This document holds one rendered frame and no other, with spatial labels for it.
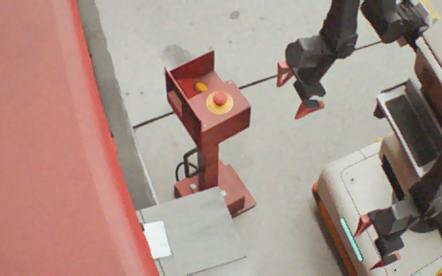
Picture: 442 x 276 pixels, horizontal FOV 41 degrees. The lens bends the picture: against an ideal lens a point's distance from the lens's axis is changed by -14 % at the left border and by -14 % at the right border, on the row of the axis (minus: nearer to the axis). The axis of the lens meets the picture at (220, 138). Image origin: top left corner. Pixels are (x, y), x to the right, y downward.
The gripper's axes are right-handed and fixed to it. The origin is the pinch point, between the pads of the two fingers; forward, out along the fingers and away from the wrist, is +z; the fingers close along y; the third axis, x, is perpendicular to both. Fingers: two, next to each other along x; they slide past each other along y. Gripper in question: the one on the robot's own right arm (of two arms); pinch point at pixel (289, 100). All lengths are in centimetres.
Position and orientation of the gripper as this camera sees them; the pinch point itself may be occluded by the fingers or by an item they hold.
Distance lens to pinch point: 162.8
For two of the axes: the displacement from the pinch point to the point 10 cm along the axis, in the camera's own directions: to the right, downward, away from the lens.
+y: 4.0, 8.1, -4.3
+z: -4.3, 5.8, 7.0
